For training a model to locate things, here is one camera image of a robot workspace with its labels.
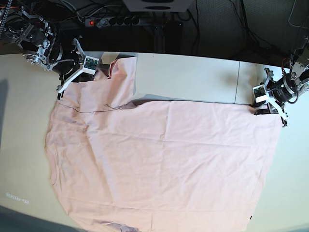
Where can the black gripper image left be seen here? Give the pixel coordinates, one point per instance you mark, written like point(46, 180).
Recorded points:
point(66, 64)

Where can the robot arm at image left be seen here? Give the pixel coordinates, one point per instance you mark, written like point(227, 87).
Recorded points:
point(34, 26)

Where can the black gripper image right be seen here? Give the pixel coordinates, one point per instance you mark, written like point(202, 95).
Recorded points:
point(284, 90)

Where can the metal table leg column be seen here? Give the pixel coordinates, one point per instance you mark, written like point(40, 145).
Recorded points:
point(159, 39)

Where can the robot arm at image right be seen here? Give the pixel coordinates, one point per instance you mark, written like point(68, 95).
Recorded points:
point(298, 64)

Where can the black power adapter box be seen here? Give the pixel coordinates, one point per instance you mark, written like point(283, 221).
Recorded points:
point(173, 37)

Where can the black power strip red switch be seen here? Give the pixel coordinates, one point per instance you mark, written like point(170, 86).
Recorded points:
point(112, 21)

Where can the pink T-shirt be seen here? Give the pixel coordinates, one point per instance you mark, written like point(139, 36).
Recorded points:
point(161, 166)

